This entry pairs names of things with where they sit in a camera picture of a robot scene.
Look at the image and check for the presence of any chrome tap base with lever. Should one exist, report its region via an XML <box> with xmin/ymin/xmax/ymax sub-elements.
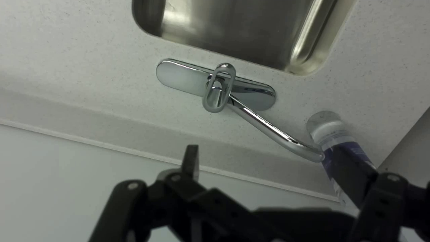
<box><xmin>154</xmin><ymin>56</ymin><xmax>278</xmax><ymax>114</ymax></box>

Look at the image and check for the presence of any stainless steel sink basin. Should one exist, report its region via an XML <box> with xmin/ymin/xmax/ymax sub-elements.
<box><xmin>130</xmin><ymin>0</ymin><xmax>358</xmax><ymax>76</ymax></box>

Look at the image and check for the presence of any clear plastic water bottle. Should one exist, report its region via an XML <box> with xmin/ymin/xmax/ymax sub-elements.
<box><xmin>305</xmin><ymin>109</ymin><xmax>381</xmax><ymax>209</ymax></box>

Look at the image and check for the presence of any chrome tap spout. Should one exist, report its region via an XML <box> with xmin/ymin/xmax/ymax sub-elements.
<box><xmin>224</xmin><ymin>92</ymin><xmax>325</xmax><ymax>164</ymax></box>

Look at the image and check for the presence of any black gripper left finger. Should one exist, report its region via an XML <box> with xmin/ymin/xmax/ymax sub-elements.
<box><xmin>86</xmin><ymin>144</ymin><xmax>252</xmax><ymax>242</ymax></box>

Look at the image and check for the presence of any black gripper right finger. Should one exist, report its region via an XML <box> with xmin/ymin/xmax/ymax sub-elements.
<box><xmin>349</xmin><ymin>172</ymin><xmax>430</xmax><ymax>242</ymax></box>

